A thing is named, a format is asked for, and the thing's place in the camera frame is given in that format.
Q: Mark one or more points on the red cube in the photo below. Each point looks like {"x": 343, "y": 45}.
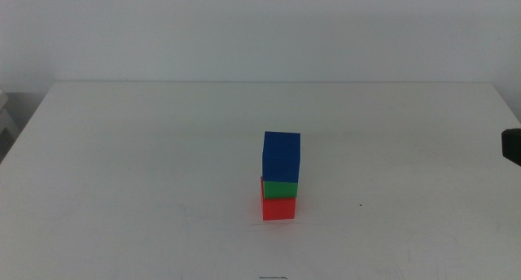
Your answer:
{"x": 278, "y": 209}

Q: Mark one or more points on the blue cube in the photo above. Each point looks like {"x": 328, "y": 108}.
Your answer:
{"x": 281, "y": 156}

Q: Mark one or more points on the green cube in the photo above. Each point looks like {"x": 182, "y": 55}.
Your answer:
{"x": 281, "y": 189}

